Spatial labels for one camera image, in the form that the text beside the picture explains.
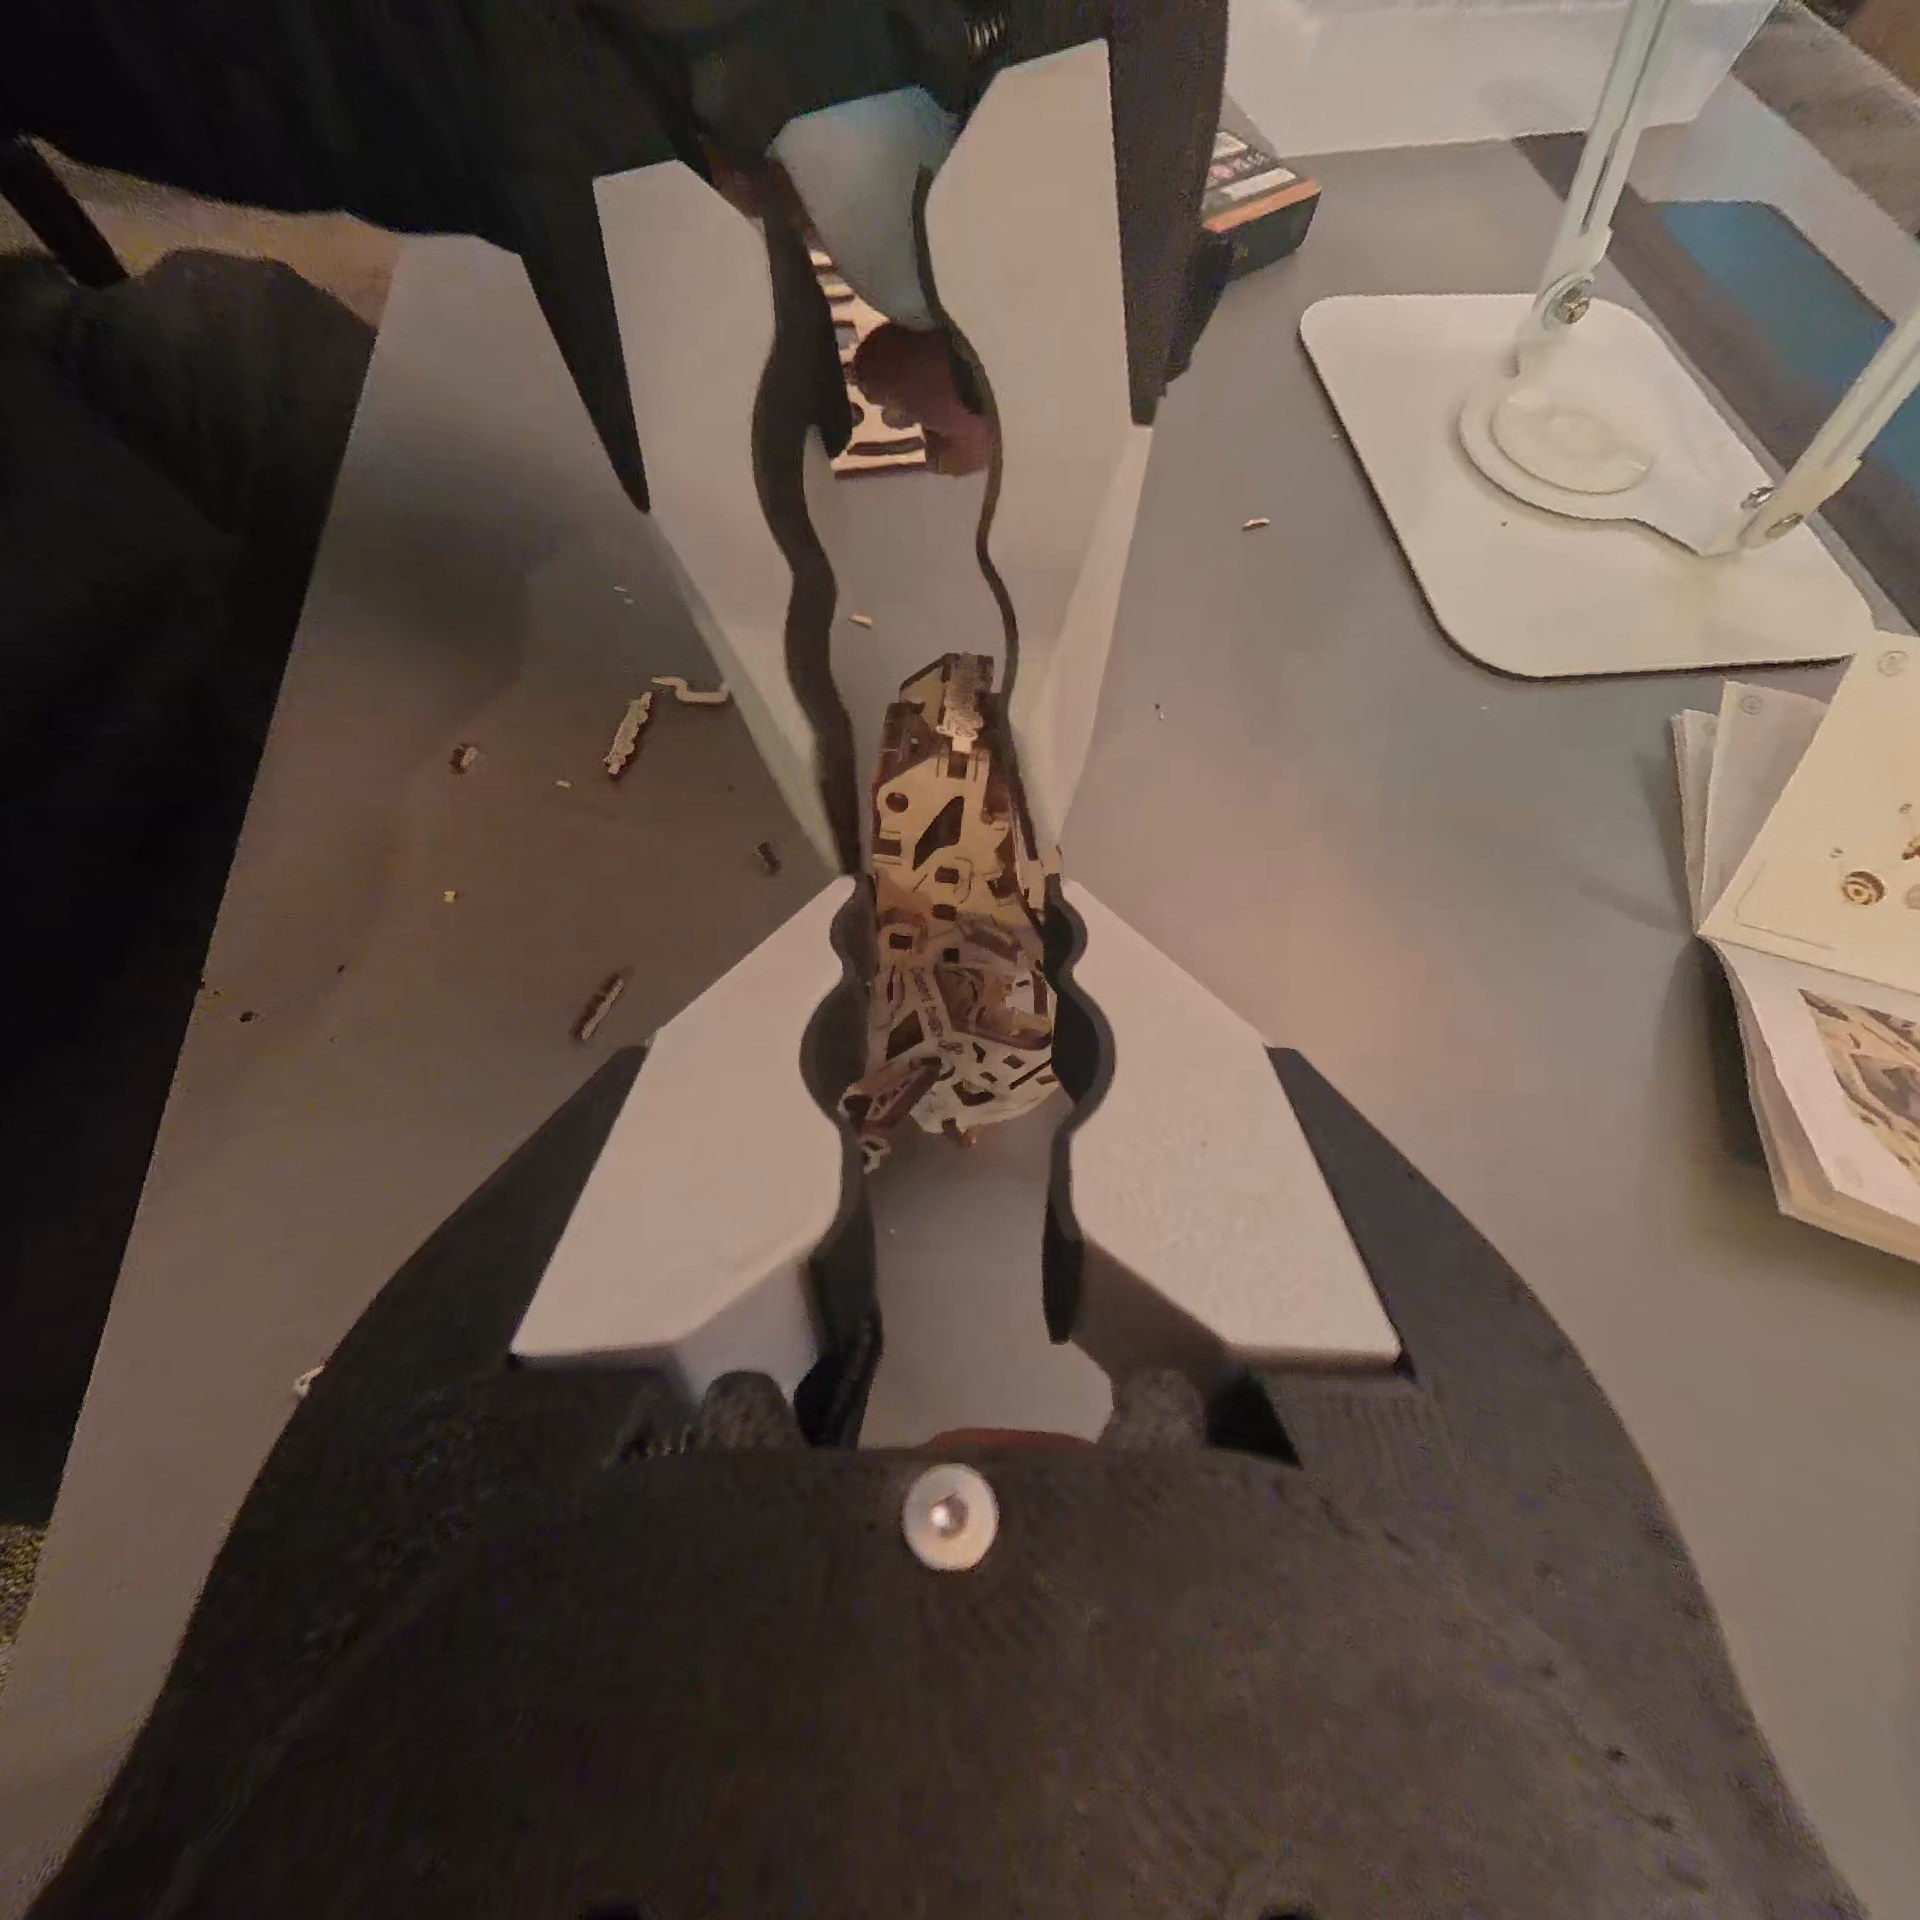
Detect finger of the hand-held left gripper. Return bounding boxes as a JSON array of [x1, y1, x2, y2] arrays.
[[911, 32, 1153, 887], [593, 151, 875, 884]]

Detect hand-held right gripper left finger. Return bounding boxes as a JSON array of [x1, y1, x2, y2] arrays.
[[510, 879, 886, 1445]]

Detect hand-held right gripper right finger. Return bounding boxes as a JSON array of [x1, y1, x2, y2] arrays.
[[1039, 879, 1404, 1373]]

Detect wooden cutout parts sheet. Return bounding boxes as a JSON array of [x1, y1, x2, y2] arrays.
[[807, 247, 939, 480]]

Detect wooden model car chassis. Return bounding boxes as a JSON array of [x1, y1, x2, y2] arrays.
[[831, 648, 1073, 1172]]

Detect black model kit box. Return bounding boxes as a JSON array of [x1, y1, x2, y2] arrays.
[[1191, 128, 1325, 280]]

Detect person's left hand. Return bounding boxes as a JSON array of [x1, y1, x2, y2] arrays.
[[853, 323, 1003, 480]]

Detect clear plastic organizer box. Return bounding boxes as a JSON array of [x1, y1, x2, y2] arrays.
[[1223, 0, 1779, 154]]

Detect white instruction booklet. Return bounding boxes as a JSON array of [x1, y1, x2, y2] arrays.
[[1668, 631, 1920, 1265]]

